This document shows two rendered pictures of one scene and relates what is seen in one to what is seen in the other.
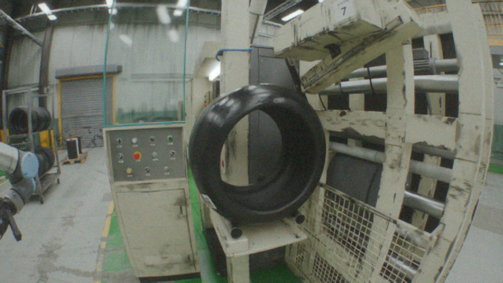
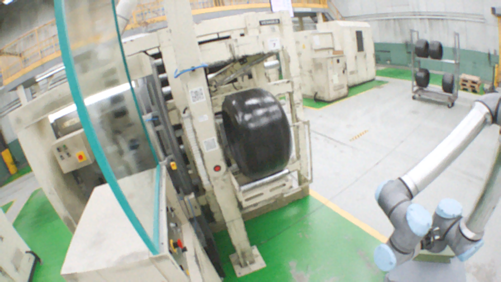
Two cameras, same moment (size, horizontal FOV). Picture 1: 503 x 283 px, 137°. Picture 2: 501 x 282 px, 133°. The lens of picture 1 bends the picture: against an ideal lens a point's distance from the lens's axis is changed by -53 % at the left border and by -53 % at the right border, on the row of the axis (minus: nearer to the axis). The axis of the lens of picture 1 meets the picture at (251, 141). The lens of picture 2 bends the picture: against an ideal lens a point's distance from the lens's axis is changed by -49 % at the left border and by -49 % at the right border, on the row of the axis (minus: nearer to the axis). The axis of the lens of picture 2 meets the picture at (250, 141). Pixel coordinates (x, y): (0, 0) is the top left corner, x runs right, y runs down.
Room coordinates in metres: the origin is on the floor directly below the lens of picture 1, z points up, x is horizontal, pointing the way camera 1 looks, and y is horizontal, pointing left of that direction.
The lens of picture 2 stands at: (0.78, 1.25, 1.69)
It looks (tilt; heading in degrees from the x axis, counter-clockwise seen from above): 24 degrees down; 274
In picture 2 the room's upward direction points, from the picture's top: 11 degrees counter-clockwise
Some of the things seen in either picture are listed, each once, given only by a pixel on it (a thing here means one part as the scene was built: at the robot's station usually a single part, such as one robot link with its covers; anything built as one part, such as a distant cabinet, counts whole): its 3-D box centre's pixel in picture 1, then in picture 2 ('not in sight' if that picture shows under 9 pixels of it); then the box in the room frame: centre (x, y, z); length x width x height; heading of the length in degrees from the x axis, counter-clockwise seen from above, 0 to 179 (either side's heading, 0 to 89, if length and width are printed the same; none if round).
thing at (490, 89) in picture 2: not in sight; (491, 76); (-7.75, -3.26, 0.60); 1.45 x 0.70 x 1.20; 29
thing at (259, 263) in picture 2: not in sight; (246, 259); (1.12, 0.09, 0.02); 0.27 x 0.27 x 0.04; 20
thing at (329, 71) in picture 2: not in sight; (330, 77); (-1.32, -4.54, 0.62); 0.91 x 0.58 x 1.25; 29
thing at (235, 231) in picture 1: (225, 213); (264, 179); (0.83, 0.12, 0.90); 0.35 x 0.05 x 0.05; 20
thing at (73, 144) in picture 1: (73, 148); not in sight; (4.88, 5.61, 0.38); 1.20 x 0.80 x 0.76; 37
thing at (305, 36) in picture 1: (327, 32); (237, 48); (0.87, -0.34, 1.71); 0.61 x 0.25 x 0.15; 20
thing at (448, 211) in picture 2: not in sight; (446, 218); (-0.08, 0.75, 0.86); 0.17 x 0.15 x 0.18; 92
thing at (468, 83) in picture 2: not in sight; (470, 83); (-7.20, -3.95, 0.22); 1.27 x 0.90 x 0.44; 29
